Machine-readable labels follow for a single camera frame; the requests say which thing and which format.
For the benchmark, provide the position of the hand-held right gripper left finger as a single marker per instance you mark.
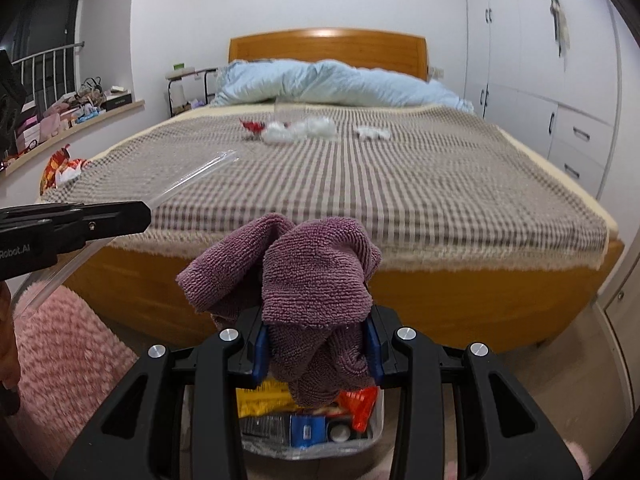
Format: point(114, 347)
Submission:
point(260, 355)

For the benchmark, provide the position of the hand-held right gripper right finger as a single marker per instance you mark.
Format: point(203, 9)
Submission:
point(374, 355)

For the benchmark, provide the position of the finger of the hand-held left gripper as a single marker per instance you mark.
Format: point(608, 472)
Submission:
point(110, 220)

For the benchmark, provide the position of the blue cardboard box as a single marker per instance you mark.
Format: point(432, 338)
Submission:
point(307, 430)

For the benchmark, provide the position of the purple towel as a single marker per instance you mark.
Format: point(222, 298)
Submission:
point(310, 280)

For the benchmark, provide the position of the clear plastic wrapper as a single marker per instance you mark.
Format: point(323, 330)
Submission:
point(190, 175)

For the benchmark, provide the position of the white waste bin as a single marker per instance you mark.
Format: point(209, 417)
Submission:
point(310, 457)

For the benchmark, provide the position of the red foil wrapper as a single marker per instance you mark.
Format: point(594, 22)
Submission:
point(252, 127)

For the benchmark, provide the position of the white tissue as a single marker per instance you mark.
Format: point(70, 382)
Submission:
point(372, 132)

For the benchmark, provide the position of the red white snack bag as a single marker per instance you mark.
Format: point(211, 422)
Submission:
point(62, 167)

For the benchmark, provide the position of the pink fluffy rug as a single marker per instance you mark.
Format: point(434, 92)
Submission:
point(65, 340)

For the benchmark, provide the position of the pink gift bag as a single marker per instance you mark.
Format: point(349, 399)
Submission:
point(50, 124)

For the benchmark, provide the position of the black flat box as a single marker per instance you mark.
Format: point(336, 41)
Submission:
point(117, 100)

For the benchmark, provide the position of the beige handbag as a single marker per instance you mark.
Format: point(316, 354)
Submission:
point(90, 90)

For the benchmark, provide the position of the beige bed sheet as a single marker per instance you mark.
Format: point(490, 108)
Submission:
point(200, 111)

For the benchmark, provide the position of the white window railing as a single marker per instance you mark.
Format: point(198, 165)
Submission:
point(45, 65)

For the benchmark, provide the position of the crumpled clear plastic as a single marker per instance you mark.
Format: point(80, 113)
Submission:
point(280, 135)

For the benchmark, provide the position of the light grey cabinet door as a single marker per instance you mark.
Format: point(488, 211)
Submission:
point(620, 320)

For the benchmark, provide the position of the light blue duvet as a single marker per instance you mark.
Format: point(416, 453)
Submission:
point(340, 85)

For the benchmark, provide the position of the white wardrobe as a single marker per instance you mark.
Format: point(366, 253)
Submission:
point(525, 60)

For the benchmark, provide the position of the pale hanging bag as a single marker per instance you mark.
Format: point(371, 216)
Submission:
point(560, 25)

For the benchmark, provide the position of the black frame side table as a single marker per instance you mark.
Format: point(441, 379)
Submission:
point(190, 74)

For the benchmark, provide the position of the white wall socket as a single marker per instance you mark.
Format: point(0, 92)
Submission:
point(436, 72)

